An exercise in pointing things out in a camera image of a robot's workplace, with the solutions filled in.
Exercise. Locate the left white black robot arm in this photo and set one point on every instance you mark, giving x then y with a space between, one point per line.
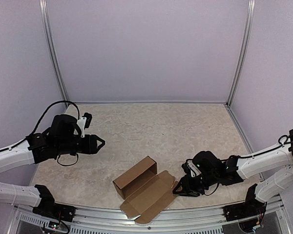
65 136

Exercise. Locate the right aluminium corner post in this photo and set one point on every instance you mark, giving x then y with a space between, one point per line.
242 52

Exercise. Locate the brown cardboard box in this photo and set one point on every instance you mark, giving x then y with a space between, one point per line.
145 191

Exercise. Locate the aluminium corner post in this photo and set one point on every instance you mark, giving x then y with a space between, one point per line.
51 48
242 52

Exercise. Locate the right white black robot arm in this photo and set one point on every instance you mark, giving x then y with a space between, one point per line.
205 170

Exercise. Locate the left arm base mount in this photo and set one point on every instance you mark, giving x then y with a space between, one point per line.
56 211

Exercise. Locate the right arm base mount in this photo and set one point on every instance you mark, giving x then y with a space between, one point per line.
243 210

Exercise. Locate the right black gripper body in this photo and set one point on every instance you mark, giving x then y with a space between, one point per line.
198 185

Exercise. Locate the front aluminium frame rail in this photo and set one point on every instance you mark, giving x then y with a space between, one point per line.
204 220

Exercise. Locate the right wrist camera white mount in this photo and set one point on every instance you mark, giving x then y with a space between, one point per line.
190 168

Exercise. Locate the left aluminium corner post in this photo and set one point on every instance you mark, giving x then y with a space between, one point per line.
51 48

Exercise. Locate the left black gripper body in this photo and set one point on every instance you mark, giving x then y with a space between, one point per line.
83 148

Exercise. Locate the small circuit board with led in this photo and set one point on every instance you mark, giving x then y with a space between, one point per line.
53 225

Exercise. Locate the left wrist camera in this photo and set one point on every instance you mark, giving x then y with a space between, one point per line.
81 124

